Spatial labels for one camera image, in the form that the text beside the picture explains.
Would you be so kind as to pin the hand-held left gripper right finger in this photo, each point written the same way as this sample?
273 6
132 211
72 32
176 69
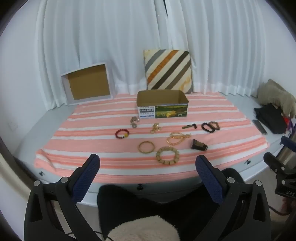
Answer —
210 178

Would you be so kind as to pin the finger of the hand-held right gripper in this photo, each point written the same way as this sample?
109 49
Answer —
288 141
274 162

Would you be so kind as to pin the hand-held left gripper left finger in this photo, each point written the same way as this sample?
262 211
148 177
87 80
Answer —
84 178

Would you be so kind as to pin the dark brown wooden cuff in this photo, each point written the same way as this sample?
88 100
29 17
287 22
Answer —
198 145

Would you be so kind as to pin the gold bangle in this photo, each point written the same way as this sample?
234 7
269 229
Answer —
139 147

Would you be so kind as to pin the printed cardboard box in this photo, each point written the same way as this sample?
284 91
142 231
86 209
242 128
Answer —
171 111

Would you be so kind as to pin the red and purple cloth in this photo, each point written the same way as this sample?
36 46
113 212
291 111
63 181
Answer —
290 126

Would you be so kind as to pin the black cloth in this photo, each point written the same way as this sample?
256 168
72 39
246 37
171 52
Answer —
270 118

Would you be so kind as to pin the pink striped blanket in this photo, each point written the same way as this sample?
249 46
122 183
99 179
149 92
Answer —
92 129

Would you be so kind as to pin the white platform bench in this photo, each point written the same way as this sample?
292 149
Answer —
34 139

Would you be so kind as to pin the silver grey pendant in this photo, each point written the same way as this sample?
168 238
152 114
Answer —
133 121

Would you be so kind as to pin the person's white fleece garment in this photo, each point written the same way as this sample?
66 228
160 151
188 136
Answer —
143 229

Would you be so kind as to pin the white cardboard box lid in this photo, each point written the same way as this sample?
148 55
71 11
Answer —
90 81

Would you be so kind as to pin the white curtain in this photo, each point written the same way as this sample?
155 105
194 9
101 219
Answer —
219 46
104 46

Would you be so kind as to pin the striped throw pillow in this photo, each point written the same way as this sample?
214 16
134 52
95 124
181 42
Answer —
166 69

